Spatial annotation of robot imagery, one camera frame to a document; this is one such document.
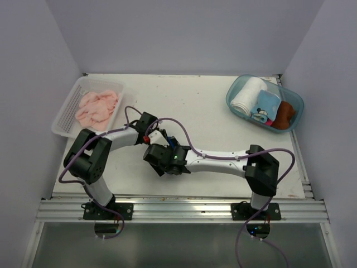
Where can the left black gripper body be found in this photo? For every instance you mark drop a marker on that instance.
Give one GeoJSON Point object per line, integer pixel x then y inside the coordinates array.
{"type": "Point", "coordinates": [140, 126]}

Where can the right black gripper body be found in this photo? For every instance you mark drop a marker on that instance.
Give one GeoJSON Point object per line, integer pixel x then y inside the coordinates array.
{"type": "Point", "coordinates": [160, 170]}

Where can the pink towel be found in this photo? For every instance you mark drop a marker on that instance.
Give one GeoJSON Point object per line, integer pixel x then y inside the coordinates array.
{"type": "Point", "coordinates": [96, 109]}

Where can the white plastic basket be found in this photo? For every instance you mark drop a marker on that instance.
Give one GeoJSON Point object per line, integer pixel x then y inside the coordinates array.
{"type": "Point", "coordinates": [65, 123]}

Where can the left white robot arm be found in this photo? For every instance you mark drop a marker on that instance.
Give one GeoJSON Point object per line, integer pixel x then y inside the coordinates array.
{"type": "Point", "coordinates": [86, 160]}

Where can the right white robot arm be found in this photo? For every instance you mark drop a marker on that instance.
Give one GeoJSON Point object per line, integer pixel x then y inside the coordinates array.
{"type": "Point", "coordinates": [260, 169]}

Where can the white rolled towel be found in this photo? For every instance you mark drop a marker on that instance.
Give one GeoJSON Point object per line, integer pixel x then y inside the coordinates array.
{"type": "Point", "coordinates": [244, 94]}

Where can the light blue cartoon towel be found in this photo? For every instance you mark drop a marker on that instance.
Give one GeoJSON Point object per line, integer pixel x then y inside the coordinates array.
{"type": "Point", "coordinates": [266, 107]}

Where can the brown rolled towel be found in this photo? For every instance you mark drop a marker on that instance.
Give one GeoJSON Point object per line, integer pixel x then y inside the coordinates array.
{"type": "Point", "coordinates": [283, 116]}

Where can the teal transparent plastic tub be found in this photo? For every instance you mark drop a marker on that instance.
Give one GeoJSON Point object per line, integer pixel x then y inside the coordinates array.
{"type": "Point", "coordinates": [285, 95]}

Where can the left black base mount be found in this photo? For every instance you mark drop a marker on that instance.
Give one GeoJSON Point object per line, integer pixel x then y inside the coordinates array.
{"type": "Point", "coordinates": [95, 213]}

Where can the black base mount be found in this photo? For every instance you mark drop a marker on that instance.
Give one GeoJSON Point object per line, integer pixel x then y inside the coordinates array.
{"type": "Point", "coordinates": [95, 213]}
{"type": "Point", "coordinates": [242, 211]}

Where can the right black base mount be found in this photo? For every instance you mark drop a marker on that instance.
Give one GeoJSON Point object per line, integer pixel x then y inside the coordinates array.
{"type": "Point", "coordinates": [242, 211]}

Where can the aluminium rail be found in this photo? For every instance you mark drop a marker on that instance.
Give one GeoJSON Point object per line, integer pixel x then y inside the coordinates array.
{"type": "Point", "coordinates": [155, 209]}

